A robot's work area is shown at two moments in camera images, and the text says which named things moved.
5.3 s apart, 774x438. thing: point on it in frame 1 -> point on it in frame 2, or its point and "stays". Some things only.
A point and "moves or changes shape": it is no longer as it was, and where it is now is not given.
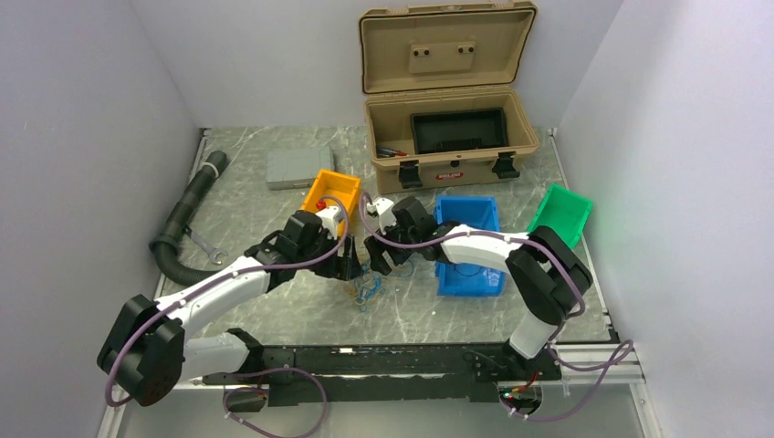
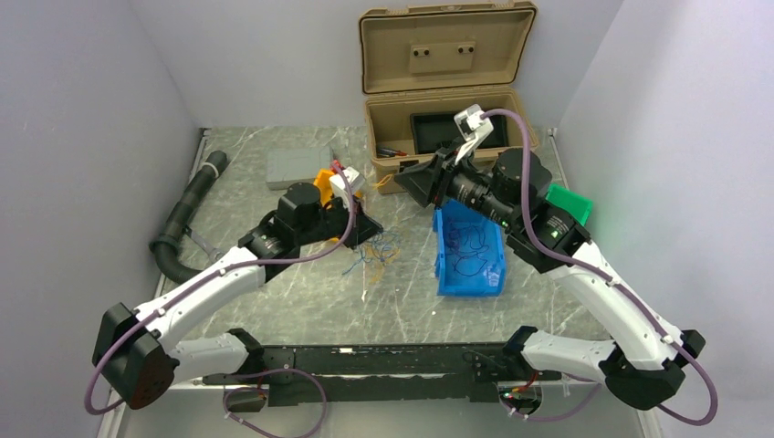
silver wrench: (209, 249) stays
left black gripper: (341, 264) -> (349, 219)
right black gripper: (383, 250) -> (442, 179)
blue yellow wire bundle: (366, 287) moves or changes shape
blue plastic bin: (458, 280) stays
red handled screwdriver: (396, 152) stays
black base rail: (389, 373) stays
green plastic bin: (564, 212) stays
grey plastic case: (296, 167) stays
